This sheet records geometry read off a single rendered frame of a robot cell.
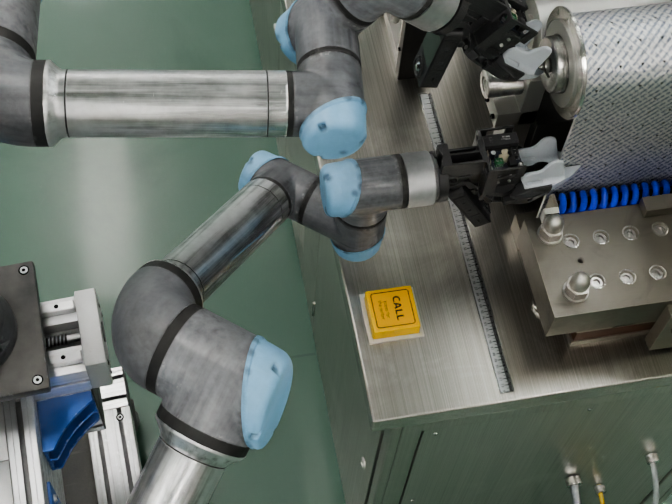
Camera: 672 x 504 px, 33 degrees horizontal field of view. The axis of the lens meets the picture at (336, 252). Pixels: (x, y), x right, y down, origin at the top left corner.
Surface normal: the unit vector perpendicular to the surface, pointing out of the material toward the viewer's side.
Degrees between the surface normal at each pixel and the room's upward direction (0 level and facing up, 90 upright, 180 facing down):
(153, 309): 18
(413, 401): 0
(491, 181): 90
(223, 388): 31
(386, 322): 0
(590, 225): 0
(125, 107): 43
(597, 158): 90
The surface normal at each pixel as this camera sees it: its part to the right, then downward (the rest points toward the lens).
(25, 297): 0.05, -0.50
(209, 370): -0.13, -0.18
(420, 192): 0.18, 0.52
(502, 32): 0.18, 0.86
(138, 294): -0.34, -0.75
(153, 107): 0.11, 0.22
